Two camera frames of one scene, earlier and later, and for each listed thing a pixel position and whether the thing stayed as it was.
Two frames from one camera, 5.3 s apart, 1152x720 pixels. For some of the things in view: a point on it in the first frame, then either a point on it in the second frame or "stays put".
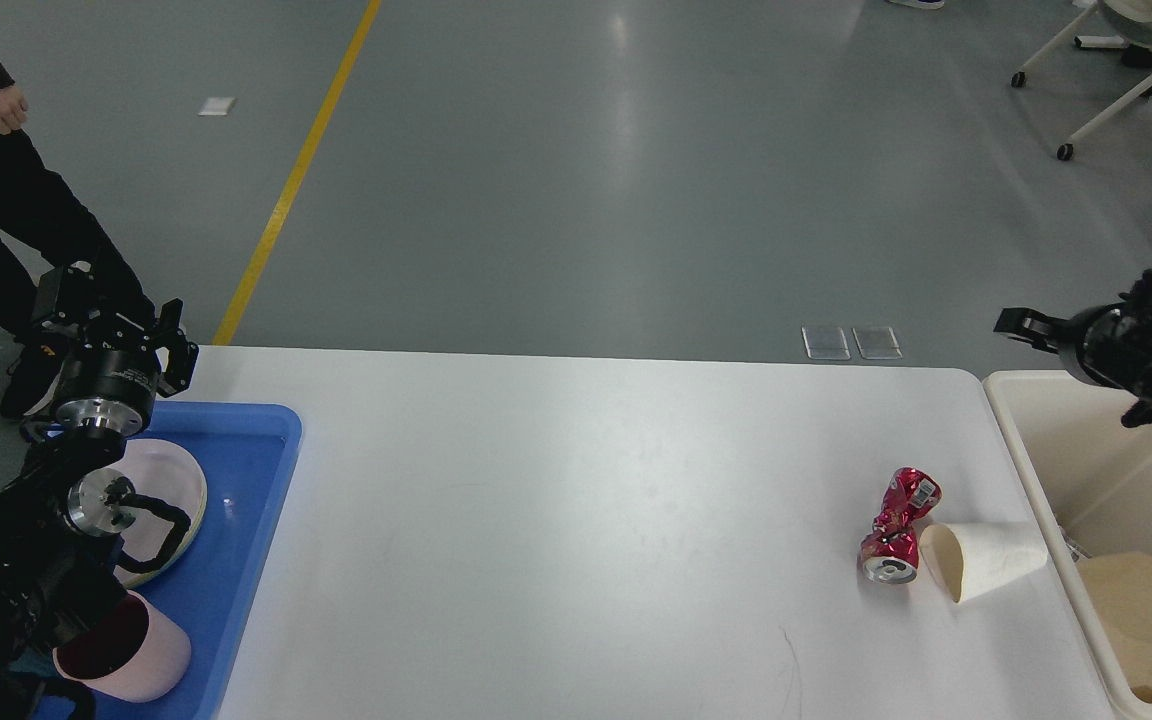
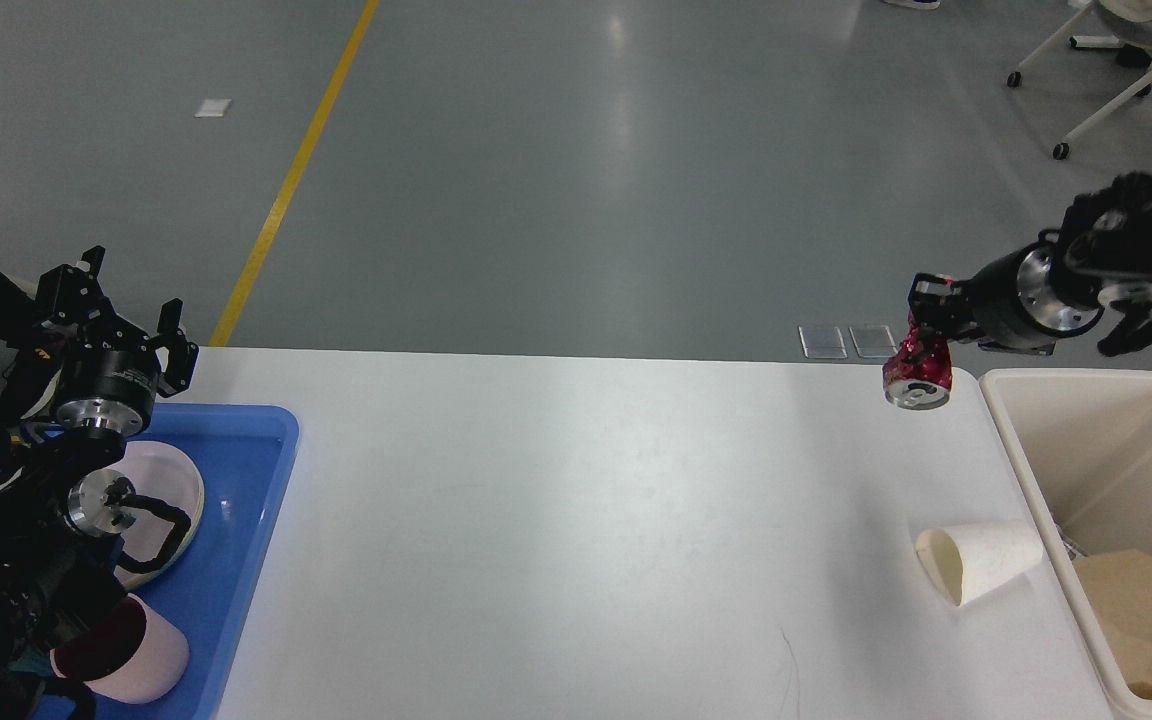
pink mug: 136,656 stays put
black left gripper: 108,388 stays put
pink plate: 161,471 stays put
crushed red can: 889,553 → 918,375
